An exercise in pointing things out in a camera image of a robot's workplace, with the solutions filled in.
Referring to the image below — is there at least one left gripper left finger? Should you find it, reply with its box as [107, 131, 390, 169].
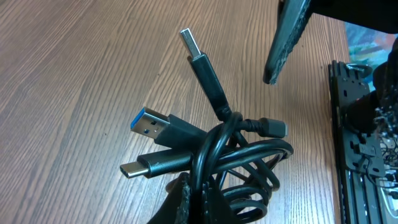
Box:
[149, 172, 240, 224]

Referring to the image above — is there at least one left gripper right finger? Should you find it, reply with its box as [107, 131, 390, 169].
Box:
[263, 0, 312, 85]

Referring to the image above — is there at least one thick black USB cable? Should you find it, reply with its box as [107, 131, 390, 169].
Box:
[119, 106, 295, 224]

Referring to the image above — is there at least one thin black USB cable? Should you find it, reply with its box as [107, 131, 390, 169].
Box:
[179, 27, 289, 194]

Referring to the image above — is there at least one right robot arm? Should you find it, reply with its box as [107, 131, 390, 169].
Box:
[345, 41, 397, 140]

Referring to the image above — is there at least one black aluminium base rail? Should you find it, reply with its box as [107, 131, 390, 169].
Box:
[328, 60, 387, 223]

